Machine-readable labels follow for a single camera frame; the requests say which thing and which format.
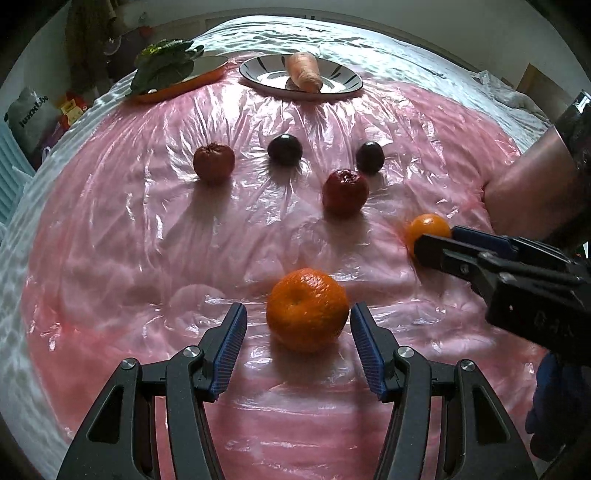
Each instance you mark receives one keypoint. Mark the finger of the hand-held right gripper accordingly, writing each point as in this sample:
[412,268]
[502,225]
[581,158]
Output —
[480,239]
[443,251]

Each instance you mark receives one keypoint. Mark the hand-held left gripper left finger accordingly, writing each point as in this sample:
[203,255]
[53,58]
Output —
[228,350]

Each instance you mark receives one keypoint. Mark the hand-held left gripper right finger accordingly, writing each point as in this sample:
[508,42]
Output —
[369,355]

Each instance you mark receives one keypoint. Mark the orange tangerine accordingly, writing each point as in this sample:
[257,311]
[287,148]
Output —
[429,225]
[307,309]

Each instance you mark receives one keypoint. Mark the small red apple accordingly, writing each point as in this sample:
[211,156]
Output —
[345,192]
[213,160]

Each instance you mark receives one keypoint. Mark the dark purple plum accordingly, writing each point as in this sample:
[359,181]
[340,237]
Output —
[285,148]
[370,157]

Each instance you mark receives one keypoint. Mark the person's right hand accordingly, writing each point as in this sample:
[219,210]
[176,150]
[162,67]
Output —
[549,401]

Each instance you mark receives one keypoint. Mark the tall black steel canister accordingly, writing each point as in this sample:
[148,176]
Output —
[526,184]

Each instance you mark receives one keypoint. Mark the pink plastic sheet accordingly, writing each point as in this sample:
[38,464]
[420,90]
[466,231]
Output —
[138,277]

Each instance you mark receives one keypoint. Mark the white crumpled pillow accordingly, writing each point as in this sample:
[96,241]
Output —
[505,92]

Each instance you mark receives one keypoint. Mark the wooden headboard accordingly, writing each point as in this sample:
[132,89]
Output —
[533,78]

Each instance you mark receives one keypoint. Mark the carrot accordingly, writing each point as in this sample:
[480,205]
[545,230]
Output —
[302,71]

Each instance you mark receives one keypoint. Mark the black striped white plate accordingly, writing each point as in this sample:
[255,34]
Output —
[268,74]

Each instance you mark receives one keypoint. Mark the light blue plastic chair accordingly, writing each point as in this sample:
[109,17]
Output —
[11,170]

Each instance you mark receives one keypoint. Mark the orange plate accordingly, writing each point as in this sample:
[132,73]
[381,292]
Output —
[208,69]

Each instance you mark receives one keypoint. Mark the red boxes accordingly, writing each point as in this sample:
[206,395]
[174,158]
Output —
[69,108]

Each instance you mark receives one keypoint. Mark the green leafy vegetable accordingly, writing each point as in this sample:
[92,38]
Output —
[161,64]

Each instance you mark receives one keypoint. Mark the grey printed bag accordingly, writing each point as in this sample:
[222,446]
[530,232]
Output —
[28,117]

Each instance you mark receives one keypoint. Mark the dark cabinet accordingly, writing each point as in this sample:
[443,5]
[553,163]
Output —
[131,44]

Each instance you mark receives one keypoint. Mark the brown hanging coat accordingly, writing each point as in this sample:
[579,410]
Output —
[87,37]

